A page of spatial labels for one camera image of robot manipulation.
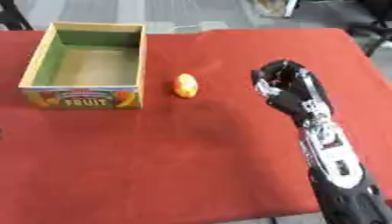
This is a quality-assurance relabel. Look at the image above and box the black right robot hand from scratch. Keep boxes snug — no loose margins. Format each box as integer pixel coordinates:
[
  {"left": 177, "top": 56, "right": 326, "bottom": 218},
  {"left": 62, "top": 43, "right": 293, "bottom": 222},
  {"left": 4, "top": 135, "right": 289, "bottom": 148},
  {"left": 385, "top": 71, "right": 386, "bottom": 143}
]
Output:
[{"left": 249, "top": 59, "right": 336, "bottom": 128}]

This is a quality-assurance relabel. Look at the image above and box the tan cardboard box green inside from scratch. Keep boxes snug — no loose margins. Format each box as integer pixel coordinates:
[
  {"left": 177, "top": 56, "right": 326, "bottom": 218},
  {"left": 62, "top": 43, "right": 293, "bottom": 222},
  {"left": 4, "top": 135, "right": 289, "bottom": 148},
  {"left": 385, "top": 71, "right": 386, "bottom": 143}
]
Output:
[{"left": 17, "top": 21, "right": 149, "bottom": 110}]

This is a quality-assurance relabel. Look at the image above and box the black chair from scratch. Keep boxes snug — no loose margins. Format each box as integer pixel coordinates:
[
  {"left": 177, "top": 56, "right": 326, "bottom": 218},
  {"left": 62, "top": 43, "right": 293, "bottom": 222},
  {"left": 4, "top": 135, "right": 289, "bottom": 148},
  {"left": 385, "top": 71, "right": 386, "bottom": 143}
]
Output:
[{"left": 344, "top": 0, "right": 392, "bottom": 58}]

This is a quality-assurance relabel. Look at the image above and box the orange toy fruit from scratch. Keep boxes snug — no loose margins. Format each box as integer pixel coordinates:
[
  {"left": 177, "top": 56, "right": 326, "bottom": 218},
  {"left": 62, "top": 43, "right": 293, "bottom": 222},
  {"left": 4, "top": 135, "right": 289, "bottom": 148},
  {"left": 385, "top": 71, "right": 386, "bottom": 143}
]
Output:
[{"left": 171, "top": 73, "right": 200, "bottom": 99}]

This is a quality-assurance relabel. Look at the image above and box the black tripod leg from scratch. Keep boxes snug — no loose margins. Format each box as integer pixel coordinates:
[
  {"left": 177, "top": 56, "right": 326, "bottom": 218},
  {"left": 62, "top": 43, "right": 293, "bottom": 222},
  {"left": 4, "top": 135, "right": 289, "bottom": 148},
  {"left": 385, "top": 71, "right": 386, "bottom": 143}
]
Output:
[{"left": 0, "top": 0, "right": 36, "bottom": 32}]

